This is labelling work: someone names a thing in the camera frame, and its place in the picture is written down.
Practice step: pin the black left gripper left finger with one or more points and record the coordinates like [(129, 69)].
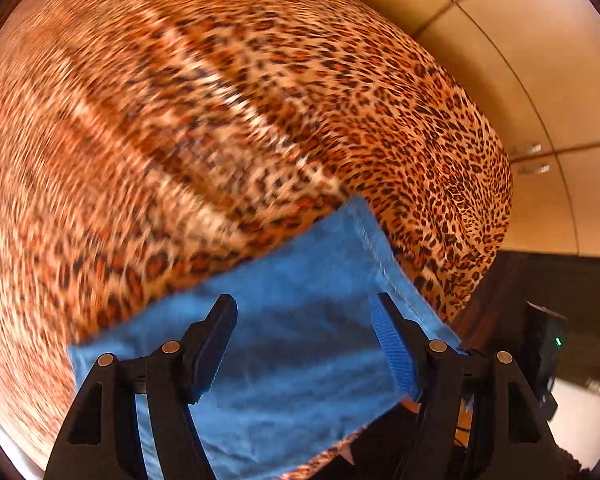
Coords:
[(100, 437)]

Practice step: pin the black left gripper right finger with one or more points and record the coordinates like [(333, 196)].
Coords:
[(478, 418)]

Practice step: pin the blue denim jeans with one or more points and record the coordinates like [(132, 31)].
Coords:
[(303, 369)]

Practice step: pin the beige wooden wardrobe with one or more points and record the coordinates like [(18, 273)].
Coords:
[(533, 67)]

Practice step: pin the leopard print bedspread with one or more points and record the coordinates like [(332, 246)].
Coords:
[(146, 145)]

